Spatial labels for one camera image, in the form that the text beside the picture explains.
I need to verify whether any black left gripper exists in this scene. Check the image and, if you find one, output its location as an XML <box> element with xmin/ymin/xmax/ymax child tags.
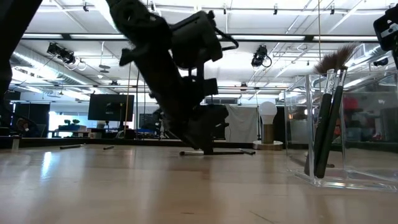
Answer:
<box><xmin>119</xmin><ymin>46</ymin><xmax>219</xmax><ymax>156</ymax></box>

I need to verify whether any fan makeup brush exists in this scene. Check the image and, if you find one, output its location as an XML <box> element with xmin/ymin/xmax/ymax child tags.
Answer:
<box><xmin>314</xmin><ymin>42</ymin><xmax>359</xmax><ymax>180</ymax></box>

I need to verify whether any clear acrylic brush container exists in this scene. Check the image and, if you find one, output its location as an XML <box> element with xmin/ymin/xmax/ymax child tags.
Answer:
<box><xmin>284</xmin><ymin>70</ymin><xmax>398</xmax><ymax>193</ymax></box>

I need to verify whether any white hanging sheet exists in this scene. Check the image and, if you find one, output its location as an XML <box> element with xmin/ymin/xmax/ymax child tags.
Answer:
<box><xmin>225</xmin><ymin>105</ymin><xmax>259</xmax><ymax>144</ymax></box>

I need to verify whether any brass lamp with white bulb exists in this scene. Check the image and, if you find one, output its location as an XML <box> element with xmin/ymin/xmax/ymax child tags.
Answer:
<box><xmin>252</xmin><ymin>101</ymin><xmax>284</xmax><ymax>151</ymax></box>

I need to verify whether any blue table with plants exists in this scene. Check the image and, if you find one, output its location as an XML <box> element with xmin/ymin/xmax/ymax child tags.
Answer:
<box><xmin>57</xmin><ymin>119</ymin><xmax>88</xmax><ymax>138</ymax></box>

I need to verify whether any person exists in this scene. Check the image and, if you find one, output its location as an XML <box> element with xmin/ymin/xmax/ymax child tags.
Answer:
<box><xmin>14</xmin><ymin>117</ymin><xmax>40</xmax><ymax>138</ymax></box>

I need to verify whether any black aluminium table frame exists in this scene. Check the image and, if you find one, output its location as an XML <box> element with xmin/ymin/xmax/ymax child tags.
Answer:
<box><xmin>0</xmin><ymin>138</ymin><xmax>254</xmax><ymax>149</ymax></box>

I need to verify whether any large black wall monitor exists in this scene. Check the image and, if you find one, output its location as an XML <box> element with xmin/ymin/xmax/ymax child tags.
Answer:
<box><xmin>88</xmin><ymin>93</ymin><xmax>135</xmax><ymax>123</ymax></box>

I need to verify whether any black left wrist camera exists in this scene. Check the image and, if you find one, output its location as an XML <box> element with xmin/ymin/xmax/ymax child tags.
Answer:
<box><xmin>170</xmin><ymin>10</ymin><xmax>239</xmax><ymax>70</ymax></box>

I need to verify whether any black ceiling camera rig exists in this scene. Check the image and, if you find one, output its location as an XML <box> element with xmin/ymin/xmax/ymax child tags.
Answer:
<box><xmin>251</xmin><ymin>45</ymin><xmax>273</xmax><ymax>68</ymax></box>
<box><xmin>46</xmin><ymin>42</ymin><xmax>77</xmax><ymax>65</ymax></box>

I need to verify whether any silver ventilation duct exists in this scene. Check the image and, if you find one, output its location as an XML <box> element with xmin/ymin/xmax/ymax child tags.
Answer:
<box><xmin>9</xmin><ymin>51</ymin><xmax>91</xmax><ymax>94</ymax></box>

